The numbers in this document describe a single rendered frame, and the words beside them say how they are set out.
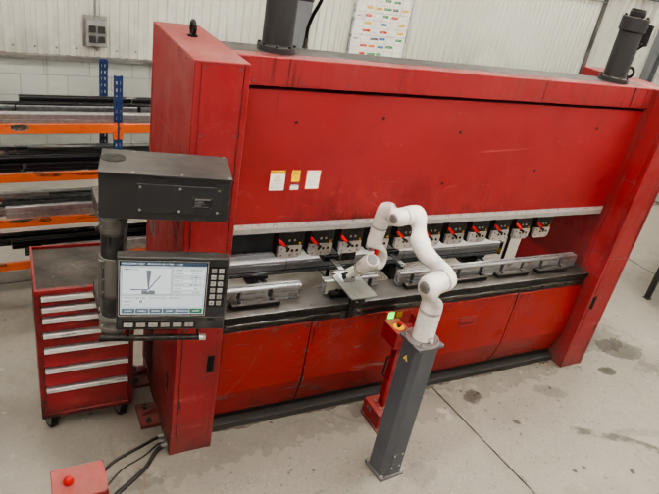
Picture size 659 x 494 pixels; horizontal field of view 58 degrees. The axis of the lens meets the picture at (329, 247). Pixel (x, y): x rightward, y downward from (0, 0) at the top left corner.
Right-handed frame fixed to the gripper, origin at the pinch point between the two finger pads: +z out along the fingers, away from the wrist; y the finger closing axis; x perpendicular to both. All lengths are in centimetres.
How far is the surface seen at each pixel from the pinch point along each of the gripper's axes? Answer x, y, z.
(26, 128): -146, 170, 80
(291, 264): -18.8, 24.5, 24.9
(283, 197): -37, 50, -38
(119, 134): -147, 110, 86
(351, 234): -20.5, 1.8, -18.7
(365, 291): 12.6, -4.7, -7.6
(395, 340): 43.4, -23.0, 1.4
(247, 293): 2, 63, 9
